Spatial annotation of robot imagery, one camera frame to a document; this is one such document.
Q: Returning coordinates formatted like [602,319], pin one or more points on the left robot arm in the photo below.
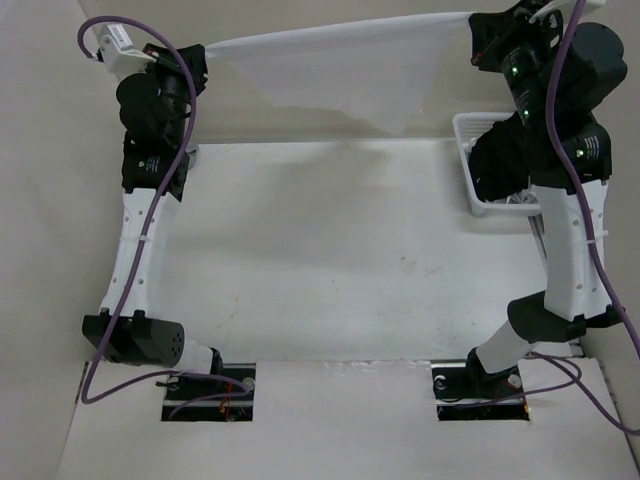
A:
[129,327]

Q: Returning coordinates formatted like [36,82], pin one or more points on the metal table rail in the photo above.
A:
[538,231]
[87,378]

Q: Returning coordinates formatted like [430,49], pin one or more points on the left metal table rail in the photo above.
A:
[87,378]

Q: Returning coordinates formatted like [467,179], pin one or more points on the right metal table rail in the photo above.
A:
[538,231]

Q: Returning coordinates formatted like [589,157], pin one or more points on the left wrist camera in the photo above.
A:
[118,52]

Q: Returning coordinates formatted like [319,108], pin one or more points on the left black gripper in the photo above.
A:
[196,62]

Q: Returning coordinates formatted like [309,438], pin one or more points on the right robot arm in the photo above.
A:
[558,69]

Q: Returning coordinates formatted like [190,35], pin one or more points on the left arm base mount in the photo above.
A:
[193,400]

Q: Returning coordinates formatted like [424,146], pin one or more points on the black tank top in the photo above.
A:
[500,161]

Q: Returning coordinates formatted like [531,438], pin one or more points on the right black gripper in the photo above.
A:
[495,31]

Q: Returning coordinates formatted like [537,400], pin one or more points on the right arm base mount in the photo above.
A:
[459,399]

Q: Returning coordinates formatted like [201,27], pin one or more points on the white tank top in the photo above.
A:
[378,70]

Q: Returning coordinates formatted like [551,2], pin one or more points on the white plastic basket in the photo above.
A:
[468,128]

